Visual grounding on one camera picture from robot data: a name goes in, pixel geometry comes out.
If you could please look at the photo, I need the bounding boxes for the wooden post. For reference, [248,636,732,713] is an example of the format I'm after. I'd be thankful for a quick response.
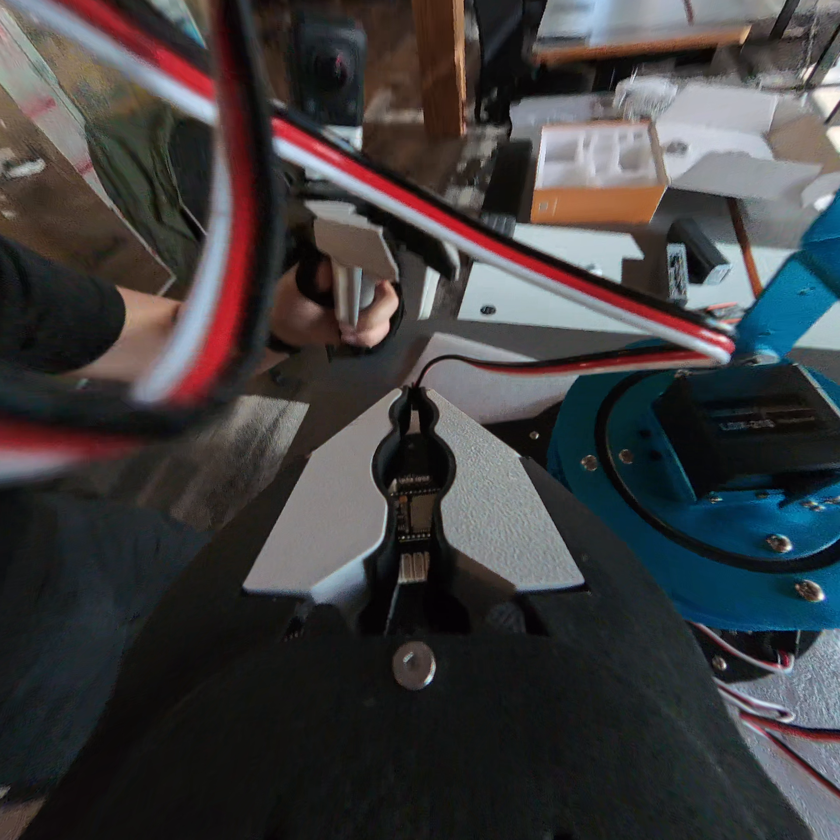
[412,0,468,139]

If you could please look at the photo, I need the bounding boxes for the thin red black wire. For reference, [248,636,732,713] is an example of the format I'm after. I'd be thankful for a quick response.
[738,712,840,798]

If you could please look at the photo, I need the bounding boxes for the wooden table board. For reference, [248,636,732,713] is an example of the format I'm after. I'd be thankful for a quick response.
[533,25,754,68]

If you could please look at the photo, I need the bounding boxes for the orange and white box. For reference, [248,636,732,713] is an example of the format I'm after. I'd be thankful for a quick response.
[530,120,670,226]

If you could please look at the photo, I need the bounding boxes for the white open box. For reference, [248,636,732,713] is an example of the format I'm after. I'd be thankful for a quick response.
[656,82,824,201]

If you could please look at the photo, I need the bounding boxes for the black power adapter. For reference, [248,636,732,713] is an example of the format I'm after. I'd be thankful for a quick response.
[668,218,732,284]

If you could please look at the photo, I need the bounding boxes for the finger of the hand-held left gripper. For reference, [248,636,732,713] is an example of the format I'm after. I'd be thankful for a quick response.
[377,213,462,282]

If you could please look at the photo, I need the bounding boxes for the light grey desk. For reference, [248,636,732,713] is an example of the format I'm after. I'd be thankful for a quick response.
[298,217,840,840]

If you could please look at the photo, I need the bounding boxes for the black red white servo cable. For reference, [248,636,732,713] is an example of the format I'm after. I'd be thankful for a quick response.
[0,0,737,487]

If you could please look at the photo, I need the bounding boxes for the black grey patterned charger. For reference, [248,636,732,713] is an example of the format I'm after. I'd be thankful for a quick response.
[665,241,691,306]

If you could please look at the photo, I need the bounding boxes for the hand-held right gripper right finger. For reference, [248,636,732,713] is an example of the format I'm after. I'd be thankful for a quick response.
[420,387,586,632]

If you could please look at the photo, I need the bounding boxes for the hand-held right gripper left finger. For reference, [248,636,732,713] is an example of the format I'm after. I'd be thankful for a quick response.
[241,387,413,634]

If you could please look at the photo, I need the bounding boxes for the person's left forearm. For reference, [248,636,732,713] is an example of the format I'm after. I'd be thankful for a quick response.
[0,236,277,395]

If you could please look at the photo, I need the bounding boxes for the thin white red servo cable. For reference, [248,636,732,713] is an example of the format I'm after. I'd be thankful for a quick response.
[712,676,798,724]

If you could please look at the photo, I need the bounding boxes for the person's dark pants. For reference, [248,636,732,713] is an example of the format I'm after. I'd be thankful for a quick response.
[0,486,217,795]

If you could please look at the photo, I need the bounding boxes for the brown stick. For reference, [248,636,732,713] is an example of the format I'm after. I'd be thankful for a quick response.
[727,197,765,299]

